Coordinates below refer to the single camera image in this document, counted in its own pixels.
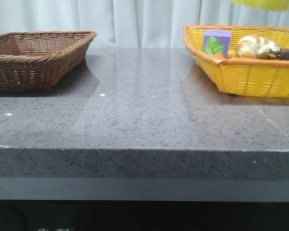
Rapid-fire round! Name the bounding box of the white curtain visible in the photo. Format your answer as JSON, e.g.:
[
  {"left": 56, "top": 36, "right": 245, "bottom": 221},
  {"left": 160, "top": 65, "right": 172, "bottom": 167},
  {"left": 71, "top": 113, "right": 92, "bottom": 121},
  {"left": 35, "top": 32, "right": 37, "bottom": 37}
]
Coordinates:
[{"left": 0, "top": 0, "right": 289, "bottom": 49}]

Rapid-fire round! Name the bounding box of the toy carrot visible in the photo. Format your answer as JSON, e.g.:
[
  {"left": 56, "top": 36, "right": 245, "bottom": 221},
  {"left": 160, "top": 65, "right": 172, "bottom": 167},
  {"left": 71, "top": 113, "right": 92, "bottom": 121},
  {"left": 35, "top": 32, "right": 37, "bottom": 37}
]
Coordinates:
[{"left": 211, "top": 54, "right": 225, "bottom": 60}]

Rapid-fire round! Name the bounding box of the toy croissant bread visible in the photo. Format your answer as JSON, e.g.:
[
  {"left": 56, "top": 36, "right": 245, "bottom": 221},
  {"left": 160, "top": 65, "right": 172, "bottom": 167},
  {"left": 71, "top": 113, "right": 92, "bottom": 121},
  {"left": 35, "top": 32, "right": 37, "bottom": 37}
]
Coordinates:
[{"left": 236, "top": 34, "right": 281, "bottom": 59}]

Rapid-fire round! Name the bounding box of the brown wicker basket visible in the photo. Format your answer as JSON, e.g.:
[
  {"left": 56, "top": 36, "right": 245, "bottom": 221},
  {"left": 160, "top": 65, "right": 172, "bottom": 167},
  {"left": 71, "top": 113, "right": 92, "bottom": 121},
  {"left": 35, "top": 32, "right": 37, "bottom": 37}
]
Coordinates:
[{"left": 0, "top": 31, "right": 97, "bottom": 91}]

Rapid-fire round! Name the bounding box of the yellow packing tape roll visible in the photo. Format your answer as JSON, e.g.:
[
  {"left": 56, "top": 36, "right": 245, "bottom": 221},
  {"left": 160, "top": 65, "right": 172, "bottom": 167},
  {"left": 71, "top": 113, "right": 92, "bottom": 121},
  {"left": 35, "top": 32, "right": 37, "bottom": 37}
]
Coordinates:
[{"left": 232, "top": 0, "right": 289, "bottom": 11}]

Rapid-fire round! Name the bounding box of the dark brown toy piece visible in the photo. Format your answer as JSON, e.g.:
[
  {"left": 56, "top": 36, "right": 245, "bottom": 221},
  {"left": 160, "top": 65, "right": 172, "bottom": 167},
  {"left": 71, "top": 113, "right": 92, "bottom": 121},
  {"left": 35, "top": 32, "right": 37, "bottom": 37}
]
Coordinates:
[{"left": 270, "top": 47, "right": 289, "bottom": 61}]

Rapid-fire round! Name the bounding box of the purple box with leaf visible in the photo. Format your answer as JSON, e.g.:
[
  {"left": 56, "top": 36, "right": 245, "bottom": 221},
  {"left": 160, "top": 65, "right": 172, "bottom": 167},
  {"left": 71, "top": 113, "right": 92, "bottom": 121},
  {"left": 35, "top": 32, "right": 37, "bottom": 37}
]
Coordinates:
[{"left": 202, "top": 29, "right": 231, "bottom": 58}]

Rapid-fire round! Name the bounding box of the yellow woven basket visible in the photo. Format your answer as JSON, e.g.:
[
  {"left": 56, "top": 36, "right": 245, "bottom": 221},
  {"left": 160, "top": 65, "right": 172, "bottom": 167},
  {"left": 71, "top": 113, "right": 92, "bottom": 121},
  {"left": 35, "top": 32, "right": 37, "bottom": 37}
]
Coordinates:
[{"left": 184, "top": 25, "right": 289, "bottom": 98}]

